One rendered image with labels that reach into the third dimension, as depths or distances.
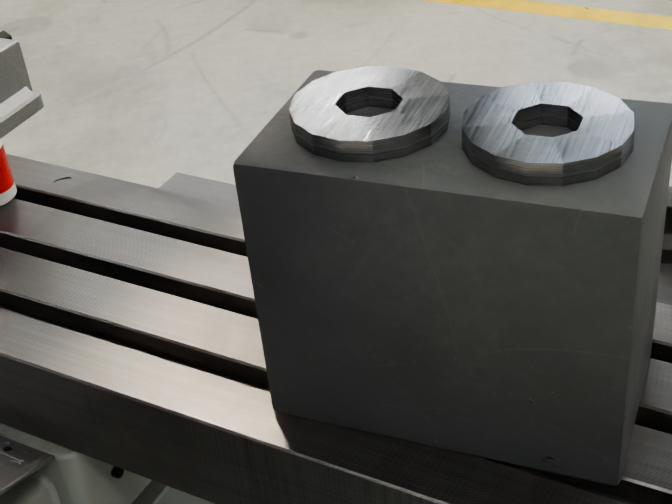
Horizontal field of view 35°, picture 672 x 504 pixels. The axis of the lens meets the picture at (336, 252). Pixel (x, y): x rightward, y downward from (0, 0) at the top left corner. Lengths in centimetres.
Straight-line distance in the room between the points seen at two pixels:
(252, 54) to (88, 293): 258
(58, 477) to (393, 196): 40
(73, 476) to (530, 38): 267
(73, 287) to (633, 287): 45
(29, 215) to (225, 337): 26
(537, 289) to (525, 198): 5
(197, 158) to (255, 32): 79
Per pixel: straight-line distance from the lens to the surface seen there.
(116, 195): 95
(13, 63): 111
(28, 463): 82
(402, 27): 345
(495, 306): 58
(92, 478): 85
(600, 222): 53
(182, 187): 134
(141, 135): 300
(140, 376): 75
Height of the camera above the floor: 138
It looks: 35 degrees down
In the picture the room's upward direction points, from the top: 6 degrees counter-clockwise
